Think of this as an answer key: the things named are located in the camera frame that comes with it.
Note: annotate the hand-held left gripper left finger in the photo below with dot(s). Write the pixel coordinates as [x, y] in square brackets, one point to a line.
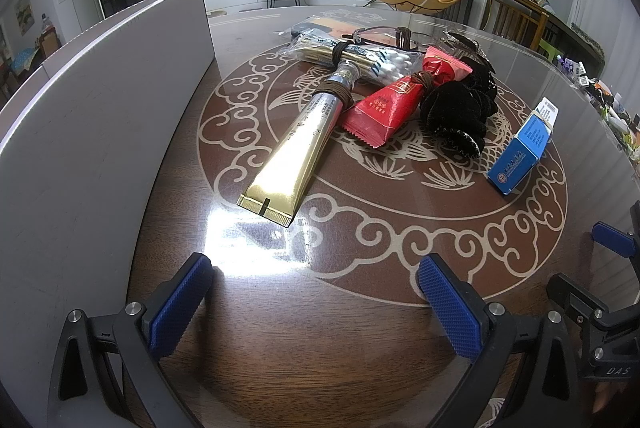
[180, 303]

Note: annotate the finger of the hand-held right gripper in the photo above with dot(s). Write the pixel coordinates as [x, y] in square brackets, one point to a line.
[612, 238]
[575, 295]

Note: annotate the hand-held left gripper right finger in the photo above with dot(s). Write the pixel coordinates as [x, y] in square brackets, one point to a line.
[450, 308]

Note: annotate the blue and white carton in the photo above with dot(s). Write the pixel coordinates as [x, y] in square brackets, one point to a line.
[520, 153]

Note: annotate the gold cosmetic tube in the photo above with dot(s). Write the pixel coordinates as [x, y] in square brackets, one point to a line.
[285, 168]

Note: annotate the red snack packet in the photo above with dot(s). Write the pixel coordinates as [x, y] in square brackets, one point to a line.
[385, 108]

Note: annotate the white cardboard box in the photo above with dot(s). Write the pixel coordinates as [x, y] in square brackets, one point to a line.
[100, 108]

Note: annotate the cotton swab packet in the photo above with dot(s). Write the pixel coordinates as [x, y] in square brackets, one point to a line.
[390, 63]

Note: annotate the pile of small clutter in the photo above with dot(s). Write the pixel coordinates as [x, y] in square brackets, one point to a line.
[605, 93]

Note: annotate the black velvet scrunchie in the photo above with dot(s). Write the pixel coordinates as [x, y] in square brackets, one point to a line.
[455, 103]

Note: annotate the dark wooden sideboard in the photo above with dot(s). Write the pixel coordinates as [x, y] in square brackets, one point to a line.
[565, 33]

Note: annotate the thin-framed eyeglasses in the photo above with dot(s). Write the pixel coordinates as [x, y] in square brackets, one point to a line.
[406, 35]

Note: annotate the dining table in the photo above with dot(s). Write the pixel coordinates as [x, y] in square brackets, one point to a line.
[22, 60]

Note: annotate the round floor cushion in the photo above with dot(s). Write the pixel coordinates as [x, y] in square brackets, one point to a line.
[217, 12]

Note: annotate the dark and orange flat packet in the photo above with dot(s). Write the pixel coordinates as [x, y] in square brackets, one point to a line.
[320, 27]

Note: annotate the clear plastic bag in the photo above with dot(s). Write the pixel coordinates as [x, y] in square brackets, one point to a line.
[350, 14]

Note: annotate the framed landscape painting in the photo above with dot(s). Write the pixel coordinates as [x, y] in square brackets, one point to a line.
[24, 13]

